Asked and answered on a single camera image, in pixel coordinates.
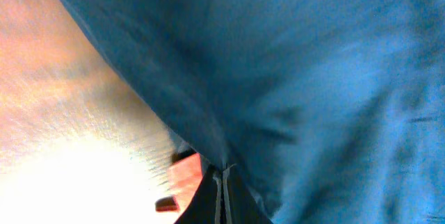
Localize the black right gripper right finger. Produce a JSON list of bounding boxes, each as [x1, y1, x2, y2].
[[222, 164, 272, 224]]

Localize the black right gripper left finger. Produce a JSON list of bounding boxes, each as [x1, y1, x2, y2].
[[175, 166, 223, 224]]

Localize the orange red t-shirt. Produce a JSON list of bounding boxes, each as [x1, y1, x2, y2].
[[168, 154, 202, 214]]

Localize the navy blue shorts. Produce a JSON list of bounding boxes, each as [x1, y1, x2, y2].
[[60, 0, 444, 223]]

